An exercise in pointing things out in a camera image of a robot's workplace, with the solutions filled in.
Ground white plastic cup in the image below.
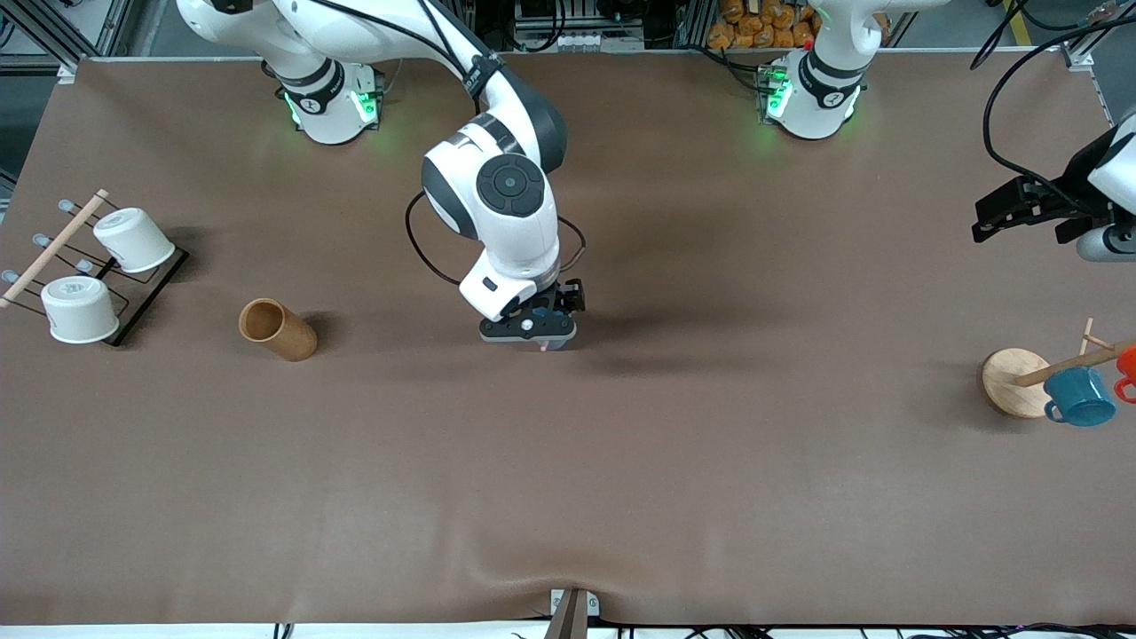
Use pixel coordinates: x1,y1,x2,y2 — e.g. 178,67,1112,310
93,208,176,273
41,276,120,344

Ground wooden mug tree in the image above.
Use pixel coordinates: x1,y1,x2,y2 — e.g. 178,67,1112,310
981,318,1136,419

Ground teal enamel mug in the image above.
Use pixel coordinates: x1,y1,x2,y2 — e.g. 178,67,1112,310
1043,367,1118,428

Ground brown wooden cylinder holder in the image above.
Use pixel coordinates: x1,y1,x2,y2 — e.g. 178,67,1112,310
239,298,318,362

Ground orange packaged snacks pile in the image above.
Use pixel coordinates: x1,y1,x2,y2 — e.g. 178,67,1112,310
707,0,822,50

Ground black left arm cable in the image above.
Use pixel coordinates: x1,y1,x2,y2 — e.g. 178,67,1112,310
982,9,1136,214

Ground aluminium frame post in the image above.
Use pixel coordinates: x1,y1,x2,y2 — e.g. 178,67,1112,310
1061,0,1136,72
0,0,134,83

